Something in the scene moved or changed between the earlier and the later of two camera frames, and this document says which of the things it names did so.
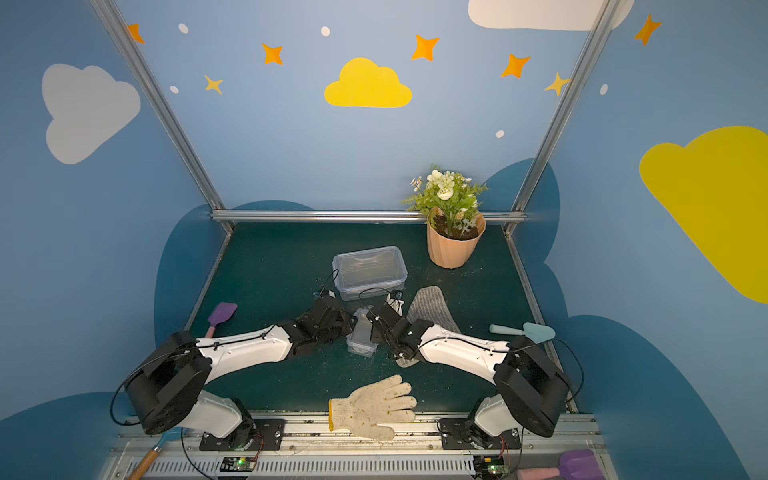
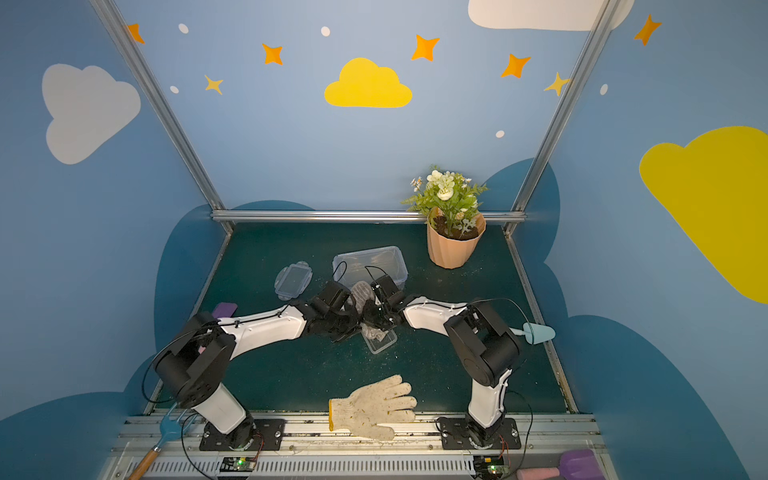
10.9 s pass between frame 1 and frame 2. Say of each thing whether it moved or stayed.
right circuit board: stayed
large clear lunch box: stayed
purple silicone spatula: stayed
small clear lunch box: moved
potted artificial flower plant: stayed
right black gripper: moved
